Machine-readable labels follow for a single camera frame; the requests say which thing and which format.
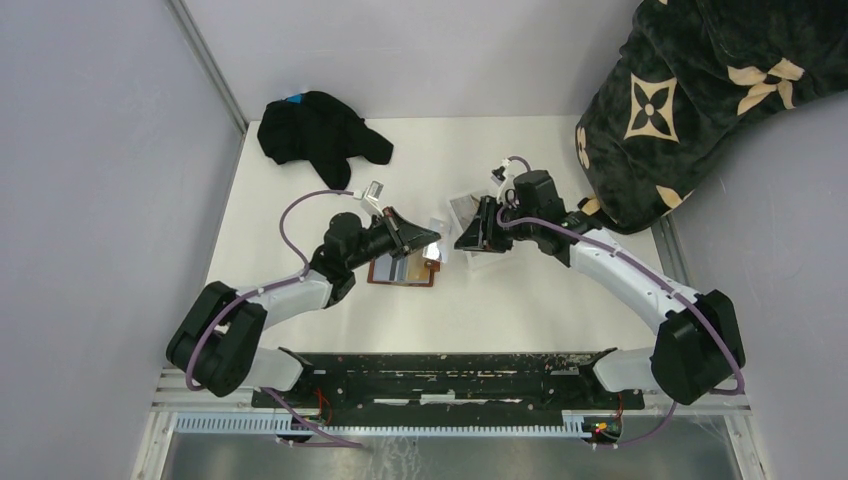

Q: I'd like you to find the brown leather card holder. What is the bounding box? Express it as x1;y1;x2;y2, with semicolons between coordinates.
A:
367;254;441;288

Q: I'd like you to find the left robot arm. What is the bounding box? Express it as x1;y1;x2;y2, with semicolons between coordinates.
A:
165;207;441;407

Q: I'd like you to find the aluminium rail frame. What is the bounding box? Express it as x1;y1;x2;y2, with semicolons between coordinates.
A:
133;214;749;479

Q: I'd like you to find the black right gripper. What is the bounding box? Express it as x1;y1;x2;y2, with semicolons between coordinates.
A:
454;194;539;253

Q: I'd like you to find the clear acrylic card box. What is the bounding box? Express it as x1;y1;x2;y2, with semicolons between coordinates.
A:
448;190;505;271

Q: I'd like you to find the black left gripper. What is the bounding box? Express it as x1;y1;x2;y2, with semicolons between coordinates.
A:
347;206;441;271

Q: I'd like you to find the silver VIP credit card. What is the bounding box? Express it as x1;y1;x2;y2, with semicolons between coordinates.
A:
422;217;452;263

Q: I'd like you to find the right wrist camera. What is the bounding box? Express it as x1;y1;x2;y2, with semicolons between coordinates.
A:
492;158;524;203

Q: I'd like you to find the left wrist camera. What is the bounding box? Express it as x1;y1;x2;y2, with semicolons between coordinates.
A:
360;180;384;216

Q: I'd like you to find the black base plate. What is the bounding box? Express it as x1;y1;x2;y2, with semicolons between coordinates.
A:
251;352;646;427

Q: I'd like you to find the black cloth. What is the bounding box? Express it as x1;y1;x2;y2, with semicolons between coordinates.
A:
257;91;394;190

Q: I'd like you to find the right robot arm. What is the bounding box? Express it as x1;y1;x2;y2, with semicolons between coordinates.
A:
454;169;746;408

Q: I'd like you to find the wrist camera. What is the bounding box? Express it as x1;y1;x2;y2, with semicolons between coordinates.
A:
360;180;384;216
492;158;524;203

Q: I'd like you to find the stack of white cards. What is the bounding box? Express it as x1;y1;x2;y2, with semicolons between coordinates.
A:
449;195;480;224

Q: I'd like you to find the black patterned blanket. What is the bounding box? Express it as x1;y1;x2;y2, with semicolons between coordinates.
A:
575;1;847;234

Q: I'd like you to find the gold credit card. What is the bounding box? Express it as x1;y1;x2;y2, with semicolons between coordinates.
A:
406;257;434;284

